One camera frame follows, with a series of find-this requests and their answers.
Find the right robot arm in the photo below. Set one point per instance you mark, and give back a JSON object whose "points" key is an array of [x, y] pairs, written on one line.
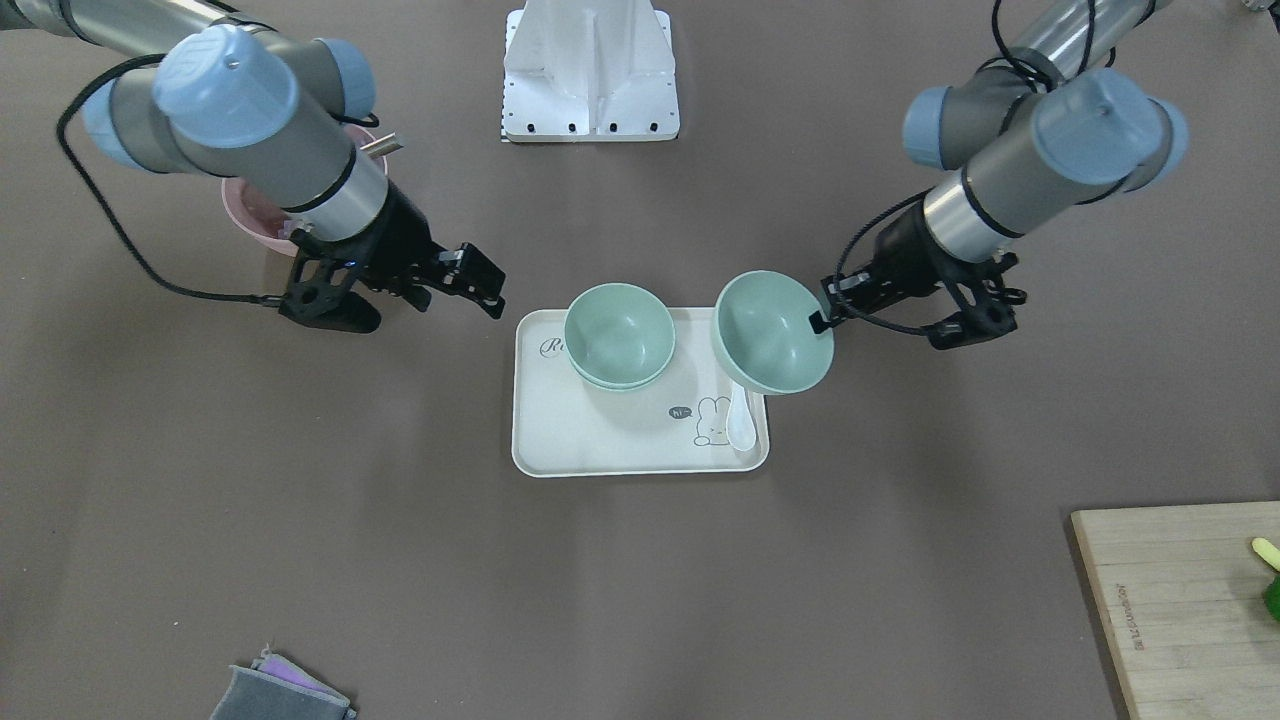
{"points": [[210, 91]]}

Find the metal ice scoop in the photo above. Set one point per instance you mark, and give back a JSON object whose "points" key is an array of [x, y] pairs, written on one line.
{"points": [[383, 146]]}

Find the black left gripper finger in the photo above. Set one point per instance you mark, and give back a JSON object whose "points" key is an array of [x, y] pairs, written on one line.
{"points": [[822, 323]]}

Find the white ceramic spoon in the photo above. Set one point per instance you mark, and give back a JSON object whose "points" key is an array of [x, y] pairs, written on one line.
{"points": [[740, 424]]}

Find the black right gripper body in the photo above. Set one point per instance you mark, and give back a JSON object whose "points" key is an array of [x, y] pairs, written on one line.
{"points": [[402, 237]]}

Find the yellow plastic knife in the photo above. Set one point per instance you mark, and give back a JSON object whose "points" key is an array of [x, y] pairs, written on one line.
{"points": [[1267, 551]]}

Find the green lime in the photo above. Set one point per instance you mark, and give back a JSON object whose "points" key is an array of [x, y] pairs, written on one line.
{"points": [[1271, 598]]}

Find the cream rectangular serving tray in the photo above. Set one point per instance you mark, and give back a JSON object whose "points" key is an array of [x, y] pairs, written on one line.
{"points": [[563, 427]]}

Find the purple cloth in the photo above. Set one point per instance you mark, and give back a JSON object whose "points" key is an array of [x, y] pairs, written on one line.
{"points": [[276, 664]]}

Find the green bowl on tray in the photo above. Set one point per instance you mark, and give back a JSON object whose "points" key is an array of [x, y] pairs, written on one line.
{"points": [[618, 371]]}

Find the green bowl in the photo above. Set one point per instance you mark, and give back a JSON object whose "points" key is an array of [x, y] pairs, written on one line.
{"points": [[618, 317], [618, 371], [763, 338]]}

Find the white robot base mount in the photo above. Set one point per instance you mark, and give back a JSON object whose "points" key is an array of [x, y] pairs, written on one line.
{"points": [[589, 71]]}

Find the wooden cutting board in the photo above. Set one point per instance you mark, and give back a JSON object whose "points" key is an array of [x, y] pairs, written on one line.
{"points": [[1180, 596]]}

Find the grey folded cloth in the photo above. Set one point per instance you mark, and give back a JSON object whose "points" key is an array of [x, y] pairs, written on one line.
{"points": [[252, 694]]}

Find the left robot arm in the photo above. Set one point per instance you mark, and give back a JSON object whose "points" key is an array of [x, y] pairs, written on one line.
{"points": [[1044, 125]]}

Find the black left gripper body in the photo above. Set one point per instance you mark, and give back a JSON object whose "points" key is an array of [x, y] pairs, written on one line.
{"points": [[902, 256]]}

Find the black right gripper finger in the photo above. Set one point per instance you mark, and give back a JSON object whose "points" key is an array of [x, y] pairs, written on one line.
{"points": [[469, 273]]}

